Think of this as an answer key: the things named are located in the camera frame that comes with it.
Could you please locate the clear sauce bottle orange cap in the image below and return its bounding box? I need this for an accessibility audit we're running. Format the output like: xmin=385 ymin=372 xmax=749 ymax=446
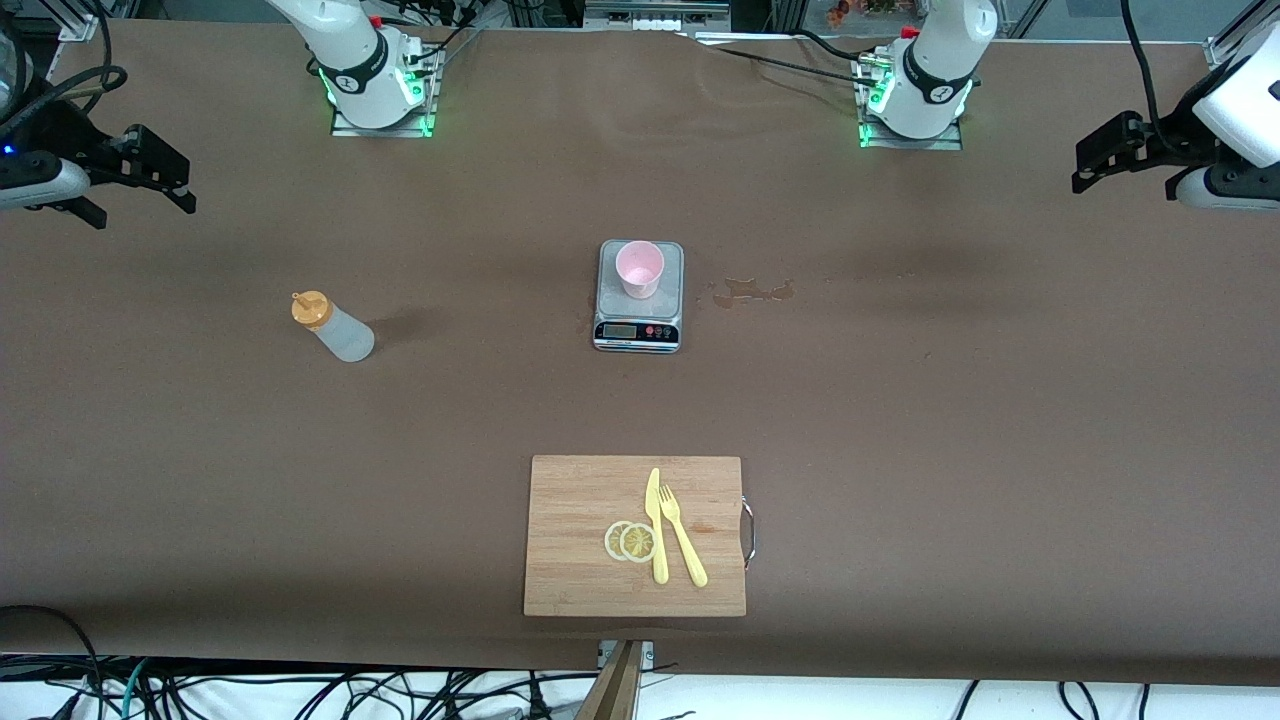
xmin=291 ymin=290 xmax=376 ymax=363

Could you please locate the pink plastic cup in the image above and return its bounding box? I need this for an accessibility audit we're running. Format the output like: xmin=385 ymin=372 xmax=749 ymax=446
xmin=615 ymin=241 xmax=666 ymax=300

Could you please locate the brown paper table cover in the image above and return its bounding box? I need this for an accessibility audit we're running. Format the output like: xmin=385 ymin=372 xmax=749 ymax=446
xmin=0 ymin=18 xmax=1280 ymax=687

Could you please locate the silver digital kitchen scale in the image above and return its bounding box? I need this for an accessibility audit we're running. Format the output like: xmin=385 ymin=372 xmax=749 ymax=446
xmin=593 ymin=239 xmax=685 ymax=354

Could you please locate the wooden cutting board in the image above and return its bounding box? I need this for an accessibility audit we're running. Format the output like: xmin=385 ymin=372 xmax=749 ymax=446
xmin=523 ymin=455 xmax=756 ymax=618

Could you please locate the yellow plastic fork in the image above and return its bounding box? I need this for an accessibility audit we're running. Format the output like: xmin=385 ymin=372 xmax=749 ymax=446
xmin=658 ymin=484 xmax=709 ymax=589

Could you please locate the yellow plastic knife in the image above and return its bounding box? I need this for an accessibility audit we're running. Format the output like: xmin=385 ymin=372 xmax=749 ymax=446
xmin=645 ymin=467 xmax=671 ymax=585

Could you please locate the wooden beam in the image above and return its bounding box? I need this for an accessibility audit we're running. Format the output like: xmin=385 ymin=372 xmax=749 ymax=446
xmin=575 ymin=640 xmax=646 ymax=720

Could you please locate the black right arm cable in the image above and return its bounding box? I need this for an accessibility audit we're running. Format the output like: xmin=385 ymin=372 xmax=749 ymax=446
xmin=0 ymin=0 xmax=129 ymax=131

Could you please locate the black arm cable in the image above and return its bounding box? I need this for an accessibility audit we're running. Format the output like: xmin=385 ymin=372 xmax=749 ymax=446
xmin=0 ymin=0 xmax=129 ymax=131
xmin=1120 ymin=0 xmax=1163 ymax=131

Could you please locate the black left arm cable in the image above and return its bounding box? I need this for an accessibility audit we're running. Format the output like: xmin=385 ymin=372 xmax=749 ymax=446
xmin=1120 ymin=0 xmax=1163 ymax=131

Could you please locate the aluminium frame profile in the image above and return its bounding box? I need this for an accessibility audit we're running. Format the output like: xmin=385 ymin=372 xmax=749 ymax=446
xmin=55 ymin=0 xmax=101 ymax=41

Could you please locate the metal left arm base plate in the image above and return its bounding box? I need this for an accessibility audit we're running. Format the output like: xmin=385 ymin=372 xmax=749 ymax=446
xmin=858 ymin=55 xmax=964 ymax=151

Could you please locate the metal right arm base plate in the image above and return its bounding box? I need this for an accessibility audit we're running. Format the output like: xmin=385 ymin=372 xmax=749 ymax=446
xmin=330 ymin=40 xmax=438 ymax=138

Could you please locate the black cable at base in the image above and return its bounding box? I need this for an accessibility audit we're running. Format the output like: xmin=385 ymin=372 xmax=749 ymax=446
xmin=408 ymin=18 xmax=483 ymax=63

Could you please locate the black cable on table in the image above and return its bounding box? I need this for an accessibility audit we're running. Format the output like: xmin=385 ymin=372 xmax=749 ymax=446
xmin=680 ymin=30 xmax=883 ymax=89

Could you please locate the thick black floor cable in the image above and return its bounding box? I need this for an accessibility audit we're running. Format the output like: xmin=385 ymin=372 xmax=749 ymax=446
xmin=0 ymin=604 xmax=106 ymax=720

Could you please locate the teal floor cable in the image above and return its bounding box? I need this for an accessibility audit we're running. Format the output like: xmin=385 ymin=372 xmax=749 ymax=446
xmin=118 ymin=658 xmax=151 ymax=719

